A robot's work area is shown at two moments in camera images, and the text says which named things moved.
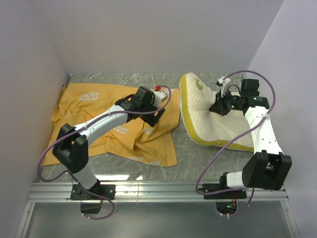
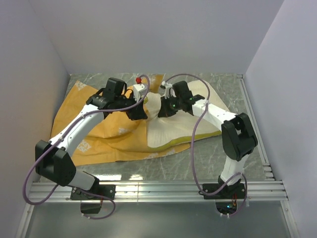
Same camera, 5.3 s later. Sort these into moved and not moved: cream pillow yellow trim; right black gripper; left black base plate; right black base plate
Moved: right black gripper; cream pillow yellow trim
Not moved: right black base plate; left black base plate
